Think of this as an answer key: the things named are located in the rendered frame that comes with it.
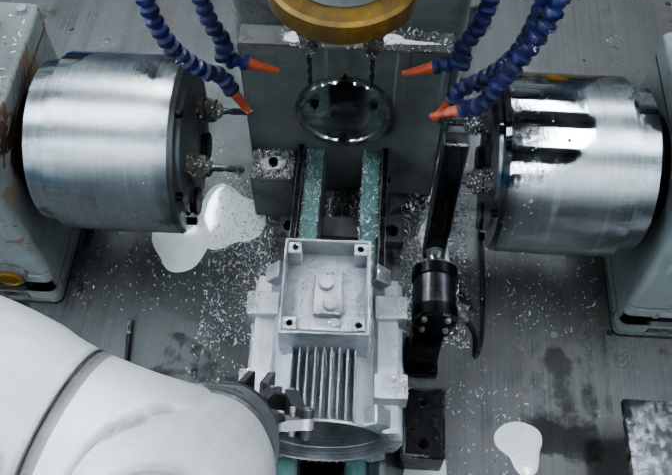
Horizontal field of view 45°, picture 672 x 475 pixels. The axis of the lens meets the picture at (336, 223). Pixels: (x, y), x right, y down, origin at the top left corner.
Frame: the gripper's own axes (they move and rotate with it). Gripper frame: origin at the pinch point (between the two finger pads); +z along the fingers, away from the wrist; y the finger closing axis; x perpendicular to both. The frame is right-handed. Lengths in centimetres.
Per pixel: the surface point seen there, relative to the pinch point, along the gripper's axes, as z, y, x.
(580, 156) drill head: 22, -36, -28
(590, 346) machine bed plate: 47, -45, -2
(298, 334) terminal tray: 9.1, -3.1, -4.9
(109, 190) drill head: 24.0, 23.5, -20.4
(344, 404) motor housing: 10.3, -8.5, 2.7
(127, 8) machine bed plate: 81, 40, -61
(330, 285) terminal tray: 12.9, -6.2, -10.2
